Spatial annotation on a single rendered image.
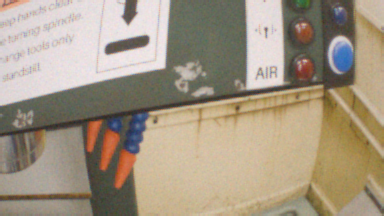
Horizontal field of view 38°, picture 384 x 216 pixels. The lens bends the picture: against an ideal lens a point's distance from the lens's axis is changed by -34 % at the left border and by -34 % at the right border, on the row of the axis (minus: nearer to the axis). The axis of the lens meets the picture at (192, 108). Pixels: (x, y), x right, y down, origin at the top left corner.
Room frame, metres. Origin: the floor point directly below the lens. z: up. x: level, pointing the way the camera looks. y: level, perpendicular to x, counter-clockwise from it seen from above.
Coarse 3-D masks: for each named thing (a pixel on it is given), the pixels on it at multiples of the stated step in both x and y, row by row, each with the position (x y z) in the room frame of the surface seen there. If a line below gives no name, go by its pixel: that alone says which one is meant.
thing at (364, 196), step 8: (368, 184) 1.35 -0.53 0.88; (368, 192) 1.32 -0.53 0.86; (352, 200) 1.34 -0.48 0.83; (360, 200) 1.32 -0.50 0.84; (368, 200) 1.30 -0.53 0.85; (376, 200) 1.26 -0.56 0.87; (344, 208) 1.33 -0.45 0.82; (352, 208) 1.31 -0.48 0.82; (360, 208) 1.29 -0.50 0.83; (368, 208) 1.27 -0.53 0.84; (376, 208) 1.24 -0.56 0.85
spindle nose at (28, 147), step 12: (36, 132) 0.54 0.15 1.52; (0, 144) 0.49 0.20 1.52; (12, 144) 0.50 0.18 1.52; (24, 144) 0.51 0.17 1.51; (36, 144) 0.53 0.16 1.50; (0, 156) 0.49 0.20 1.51; (12, 156) 0.50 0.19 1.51; (24, 156) 0.51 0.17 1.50; (36, 156) 0.53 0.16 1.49; (0, 168) 0.49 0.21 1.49; (12, 168) 0.50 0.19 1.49; (24, 168) 0.51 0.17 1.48
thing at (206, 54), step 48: (192, 0) 0.44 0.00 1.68; (240, 0) 0.45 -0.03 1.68; (192, 48) 0.44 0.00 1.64; (240, 48) 0.45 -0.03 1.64; (288, 48) 0.47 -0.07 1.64; (48, 96) 0.40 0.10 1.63; (96, 96) 0.42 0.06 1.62; (144, 96) 0.43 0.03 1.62; (192, 96) 0.44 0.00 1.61; (240, 96) 0.46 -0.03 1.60
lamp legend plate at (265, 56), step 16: (256, 0) 0.46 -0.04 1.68; (272, 0) 0.46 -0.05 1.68; (256, 16) 0.46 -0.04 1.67; (272, 16) 0.46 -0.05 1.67; (256, 32) 0.46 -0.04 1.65; (272, 32) 0.46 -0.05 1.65; (256, 48) 0.46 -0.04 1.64; (272, 48) 0.46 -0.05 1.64; (256, 64) 0.46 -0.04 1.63; (272, 64) 0.46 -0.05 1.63; (256, 80) 0.46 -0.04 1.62; (272, 80) 0.46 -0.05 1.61
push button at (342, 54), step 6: (342, 42) 0.49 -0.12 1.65; (336, 48) 0.48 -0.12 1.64; (342, 48) 0.48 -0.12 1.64; (348, 48) 0.49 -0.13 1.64; (336, 54) 0.48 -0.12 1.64; (342, 54) 0.48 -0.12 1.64; (348, 54) 0.49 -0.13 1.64; (336, 60) 0.48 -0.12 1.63; (342, 60) 0.48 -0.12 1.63; (348, 60) 0.49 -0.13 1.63; (336, 66) 0.48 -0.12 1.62; (342, 66) 0.48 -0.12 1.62; (348, 66) 0.49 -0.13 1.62; (342, 72) 0.48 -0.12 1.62
